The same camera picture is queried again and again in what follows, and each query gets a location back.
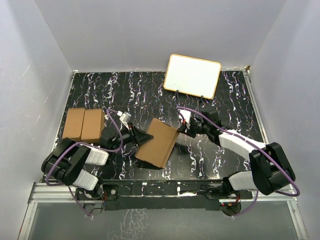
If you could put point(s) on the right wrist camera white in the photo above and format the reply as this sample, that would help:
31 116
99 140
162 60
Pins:
184 116

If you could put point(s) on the white board yellow frame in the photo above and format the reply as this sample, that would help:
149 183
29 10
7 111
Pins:
192 76

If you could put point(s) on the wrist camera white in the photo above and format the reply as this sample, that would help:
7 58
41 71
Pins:
184 116
124 117

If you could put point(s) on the brown cardboard box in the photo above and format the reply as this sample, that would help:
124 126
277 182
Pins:
84 125
157 150

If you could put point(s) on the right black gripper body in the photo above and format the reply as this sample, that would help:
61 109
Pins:
195 127

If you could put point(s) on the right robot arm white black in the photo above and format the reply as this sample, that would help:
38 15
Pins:
270 170

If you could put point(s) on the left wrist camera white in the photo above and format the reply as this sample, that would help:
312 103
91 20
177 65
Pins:
124 117

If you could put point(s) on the aluminium rail frame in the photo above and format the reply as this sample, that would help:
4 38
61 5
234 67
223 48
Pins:
52 214

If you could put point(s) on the folded brown cardboard box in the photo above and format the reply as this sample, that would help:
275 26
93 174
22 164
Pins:
84 125

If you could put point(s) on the black base frame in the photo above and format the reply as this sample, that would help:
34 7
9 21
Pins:
212 195

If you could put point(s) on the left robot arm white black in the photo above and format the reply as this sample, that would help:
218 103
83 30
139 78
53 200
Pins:
66 162

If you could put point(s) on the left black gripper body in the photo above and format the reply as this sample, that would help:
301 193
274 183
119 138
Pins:
128 136

